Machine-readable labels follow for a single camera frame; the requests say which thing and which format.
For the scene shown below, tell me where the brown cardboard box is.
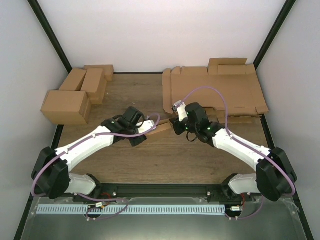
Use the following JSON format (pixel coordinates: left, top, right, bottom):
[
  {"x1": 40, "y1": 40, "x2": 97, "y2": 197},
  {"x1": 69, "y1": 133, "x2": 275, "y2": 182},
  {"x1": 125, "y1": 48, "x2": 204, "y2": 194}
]
[{"x1": 146, "y1": 119, "x2": 172, "y2": 139}]

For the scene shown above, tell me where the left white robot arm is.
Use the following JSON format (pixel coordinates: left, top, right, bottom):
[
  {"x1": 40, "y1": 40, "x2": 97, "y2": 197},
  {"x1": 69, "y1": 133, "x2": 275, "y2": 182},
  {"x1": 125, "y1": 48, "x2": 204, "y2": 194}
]
[{"x1": 31, "y1": 106, "x2": 155, "y2": 202}]

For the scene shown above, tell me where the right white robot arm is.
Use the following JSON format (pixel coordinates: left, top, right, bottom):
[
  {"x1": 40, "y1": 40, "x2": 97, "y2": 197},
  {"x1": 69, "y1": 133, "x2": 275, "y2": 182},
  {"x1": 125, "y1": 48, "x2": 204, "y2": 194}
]
[{"x1": 170, "y1": 101, "x2": 297, "y2": 202}]

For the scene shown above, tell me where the folded cardboard box middle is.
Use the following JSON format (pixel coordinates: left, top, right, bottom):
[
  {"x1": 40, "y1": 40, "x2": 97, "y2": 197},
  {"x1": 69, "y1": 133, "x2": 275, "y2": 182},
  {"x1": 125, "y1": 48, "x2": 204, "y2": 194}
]
[{"x1": 80, "y1": 68, "x2": 107, "y2": 105}]

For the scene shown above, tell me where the small cardboard box rear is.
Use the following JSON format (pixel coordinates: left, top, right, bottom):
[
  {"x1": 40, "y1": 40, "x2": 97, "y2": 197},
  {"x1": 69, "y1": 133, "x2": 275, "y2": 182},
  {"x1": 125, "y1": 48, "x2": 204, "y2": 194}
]
[{"x1": 83, "y1": 64, "x2": 114, "y2": 82}]

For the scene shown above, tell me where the folded cardboard box back left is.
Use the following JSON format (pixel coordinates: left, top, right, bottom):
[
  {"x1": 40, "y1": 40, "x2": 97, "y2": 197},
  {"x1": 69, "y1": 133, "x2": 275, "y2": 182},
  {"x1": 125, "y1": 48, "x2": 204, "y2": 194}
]
[{"x1": 59, "y1": 68, "x2": 87, "y2": 91}]

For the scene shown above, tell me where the large folded cardboard box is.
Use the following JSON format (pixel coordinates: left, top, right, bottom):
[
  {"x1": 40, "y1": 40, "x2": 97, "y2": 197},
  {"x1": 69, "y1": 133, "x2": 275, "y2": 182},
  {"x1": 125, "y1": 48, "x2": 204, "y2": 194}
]
[{"x1": 41, "y1": 90, "x2": 92, "y2": 125}]

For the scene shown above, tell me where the stack of flat cardboard blanks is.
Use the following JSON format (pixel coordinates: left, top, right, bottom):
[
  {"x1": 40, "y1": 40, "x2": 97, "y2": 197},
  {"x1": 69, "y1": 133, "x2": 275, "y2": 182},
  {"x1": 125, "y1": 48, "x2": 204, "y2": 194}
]
[{"x1": 162, "y1": 58, "x2": 269, "y2": 117}]

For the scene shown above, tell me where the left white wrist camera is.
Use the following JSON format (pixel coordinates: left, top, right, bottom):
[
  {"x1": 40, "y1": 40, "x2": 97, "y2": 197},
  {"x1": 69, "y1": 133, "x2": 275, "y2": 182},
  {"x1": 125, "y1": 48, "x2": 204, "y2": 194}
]
[{"x1": 136, "y1": 119, "x2": 155, "y2": 134}]

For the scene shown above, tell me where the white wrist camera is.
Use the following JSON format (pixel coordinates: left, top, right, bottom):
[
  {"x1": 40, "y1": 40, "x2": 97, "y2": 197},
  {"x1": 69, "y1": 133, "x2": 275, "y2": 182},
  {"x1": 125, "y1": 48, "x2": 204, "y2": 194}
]
[
  {"x1": 136, "y1": 119, "x2": 155, "y2": 134},
  {"x1": 170, "y1": 100, "x2": 188, "y2": 124}
]

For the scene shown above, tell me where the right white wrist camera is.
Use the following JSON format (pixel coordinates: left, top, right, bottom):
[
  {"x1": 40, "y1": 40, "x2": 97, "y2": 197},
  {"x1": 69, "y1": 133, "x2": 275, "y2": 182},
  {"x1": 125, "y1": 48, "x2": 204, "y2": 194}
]
[{"x1": 170, "y1": 100, "x2": 188, "y2": 124}]

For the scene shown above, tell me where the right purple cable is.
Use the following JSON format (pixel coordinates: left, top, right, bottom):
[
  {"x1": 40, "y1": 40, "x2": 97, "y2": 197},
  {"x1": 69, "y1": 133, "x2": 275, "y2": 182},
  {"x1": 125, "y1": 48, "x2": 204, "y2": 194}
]
[{"x1": 179, "y1": 86, "x2": 297, "y2": 221}]

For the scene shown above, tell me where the purple cable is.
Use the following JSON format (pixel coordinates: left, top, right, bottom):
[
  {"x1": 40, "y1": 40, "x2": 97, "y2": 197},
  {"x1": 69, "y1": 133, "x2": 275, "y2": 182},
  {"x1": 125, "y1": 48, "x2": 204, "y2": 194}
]
[
  {"x1": 179, "y1": 86, "x2": 297, "y2": 221},
  {"x1": 31, "y1": 113, "x2": 162, "y2": 222}
]

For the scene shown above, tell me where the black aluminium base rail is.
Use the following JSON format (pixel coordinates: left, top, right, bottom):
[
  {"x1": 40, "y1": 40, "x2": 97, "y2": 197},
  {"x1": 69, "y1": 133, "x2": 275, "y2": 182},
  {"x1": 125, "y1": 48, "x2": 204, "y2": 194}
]
[{"x1": 32, "y1": 182, "x2": 296, "y2": 201}]

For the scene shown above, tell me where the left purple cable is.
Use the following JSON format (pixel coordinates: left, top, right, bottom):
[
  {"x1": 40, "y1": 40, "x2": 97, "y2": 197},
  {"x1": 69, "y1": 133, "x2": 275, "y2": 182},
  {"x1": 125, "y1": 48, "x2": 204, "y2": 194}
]
[{"x1": 31, "y1": 113, "x2": 162, "y2": 222}]

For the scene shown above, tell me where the light blue slotted cable duct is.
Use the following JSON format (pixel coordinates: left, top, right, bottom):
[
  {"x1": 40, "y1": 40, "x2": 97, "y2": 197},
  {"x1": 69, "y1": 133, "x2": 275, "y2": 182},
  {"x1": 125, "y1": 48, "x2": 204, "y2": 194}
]
[{"x1": 36, "y1": 204, "x2": 226, "y2": 216}]

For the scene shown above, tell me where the black frame post left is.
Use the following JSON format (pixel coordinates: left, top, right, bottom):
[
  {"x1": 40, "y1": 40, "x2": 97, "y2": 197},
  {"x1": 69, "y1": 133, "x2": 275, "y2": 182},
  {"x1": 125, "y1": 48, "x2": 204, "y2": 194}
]
[{"x1": 27, "y1": 0, "x2": 73, "y2": 73}]

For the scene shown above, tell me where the black frame post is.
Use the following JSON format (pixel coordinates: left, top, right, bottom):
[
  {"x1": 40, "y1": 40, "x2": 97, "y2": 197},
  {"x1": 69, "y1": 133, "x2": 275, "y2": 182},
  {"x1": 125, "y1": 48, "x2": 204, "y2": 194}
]
[
  {"x1": 27, "y1": 0, "x2": 73, "y2": 73},
  {"x1": 253, "y1": 0, "x2": 296, "y2": 70}
]

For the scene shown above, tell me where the black frame post right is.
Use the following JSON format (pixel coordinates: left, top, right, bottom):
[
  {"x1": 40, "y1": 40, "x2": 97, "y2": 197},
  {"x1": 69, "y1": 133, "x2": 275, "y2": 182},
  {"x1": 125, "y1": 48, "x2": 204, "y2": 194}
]
[{"x1": 253, "y1": 0, "x2": 296, "y2": 70}]

